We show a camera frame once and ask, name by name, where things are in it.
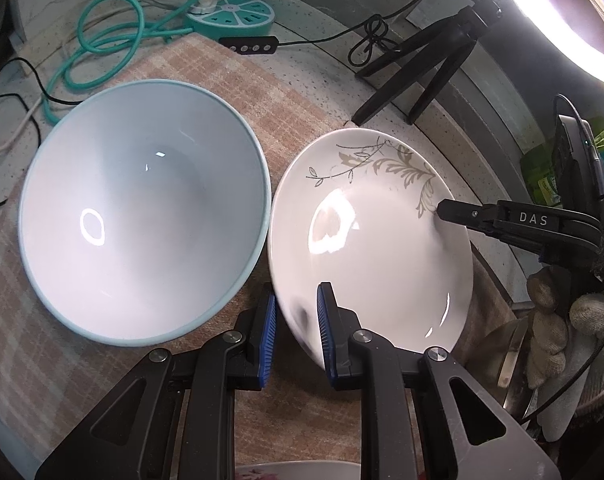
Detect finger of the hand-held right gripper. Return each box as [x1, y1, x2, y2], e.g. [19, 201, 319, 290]
[469, 227, 603, 267]
[434, 199, 604, 248]

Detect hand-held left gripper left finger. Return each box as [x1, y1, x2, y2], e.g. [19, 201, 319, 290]
[34, 292, 278, 480]

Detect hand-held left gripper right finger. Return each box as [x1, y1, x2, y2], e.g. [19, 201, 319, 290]
[316, 281, 563, 480]

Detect white plate grey leaf print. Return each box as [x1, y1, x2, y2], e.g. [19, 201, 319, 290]
[268, 128, 473, 365]

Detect light blue ceramic bowl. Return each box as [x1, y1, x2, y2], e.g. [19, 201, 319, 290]
[18, 79, 273, 348]

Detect person's right hand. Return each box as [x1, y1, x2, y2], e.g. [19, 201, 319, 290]
[526, 265, 604, 402]

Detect green dish soap bottle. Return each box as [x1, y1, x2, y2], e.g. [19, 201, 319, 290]
[519, 117, 604, 208]

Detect large steel bowl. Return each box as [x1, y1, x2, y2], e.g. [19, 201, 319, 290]
[482, 320, 538, 421]

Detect white plate pink flowers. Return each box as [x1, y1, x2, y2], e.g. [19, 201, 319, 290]
[236, 460, 364, 480]

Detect black mini tripod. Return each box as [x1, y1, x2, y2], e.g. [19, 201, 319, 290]
[351, 0, 503, 127]

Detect tan plaid cloth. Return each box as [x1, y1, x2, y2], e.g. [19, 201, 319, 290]
[0, 35, 518, 480]

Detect black inline remote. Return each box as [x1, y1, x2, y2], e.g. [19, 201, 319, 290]
[218, 35, 282, 55]

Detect round teal power strip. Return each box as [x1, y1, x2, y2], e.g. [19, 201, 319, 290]
[184, 0, 275, 41]

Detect black ring light cable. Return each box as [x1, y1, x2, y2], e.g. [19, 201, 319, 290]
[277, 0, 488, 68]

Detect teal power cable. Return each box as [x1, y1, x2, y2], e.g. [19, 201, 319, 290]
[42, 0, 253, 123]

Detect white charger cable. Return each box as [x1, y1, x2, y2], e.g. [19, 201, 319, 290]
[0, 95, 45, 157]

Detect thin black cable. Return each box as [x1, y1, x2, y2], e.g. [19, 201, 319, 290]
[0, 57, 90, 208]

